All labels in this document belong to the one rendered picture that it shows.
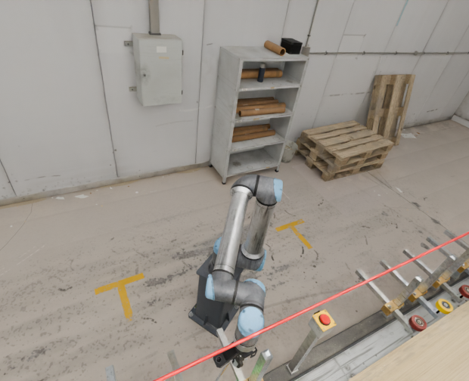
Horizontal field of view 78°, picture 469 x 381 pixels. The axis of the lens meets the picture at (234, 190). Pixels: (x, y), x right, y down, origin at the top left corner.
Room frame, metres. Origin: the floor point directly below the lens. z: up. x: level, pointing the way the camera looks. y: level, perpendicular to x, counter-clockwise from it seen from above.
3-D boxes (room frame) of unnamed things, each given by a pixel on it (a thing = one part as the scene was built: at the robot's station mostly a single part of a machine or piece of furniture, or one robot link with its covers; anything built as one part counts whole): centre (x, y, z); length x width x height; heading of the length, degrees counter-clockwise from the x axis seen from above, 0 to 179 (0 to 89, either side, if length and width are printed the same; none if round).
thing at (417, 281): (1.02, -1.06, 0.86); 0.03 x 0.03 x 0.48; 33
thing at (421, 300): (1.18, -1.21, 0.80); 0.43 x 0.03 x 0.04; 33
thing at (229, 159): (3.38, -0.08, 0.78); 0.90 x 0.45 x 1.55; 125
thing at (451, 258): (1.16, -1.27, 0.93); 0.03 x 0.03 x 0.48; 33
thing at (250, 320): (0.51, -0.14, 1.27); 0.10 x 0.09 x 0.12; 177
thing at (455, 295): (1.32, -1.42, 0.81); 0.43 x 0.03 x 0.04; 33
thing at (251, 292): (0.63, -0.13, 1.28); 0.12 x 0.12 x 0.09; 87
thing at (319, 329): (0.62, -0.44, 1.18); 0.07 x 0.07 x 0.08; 33
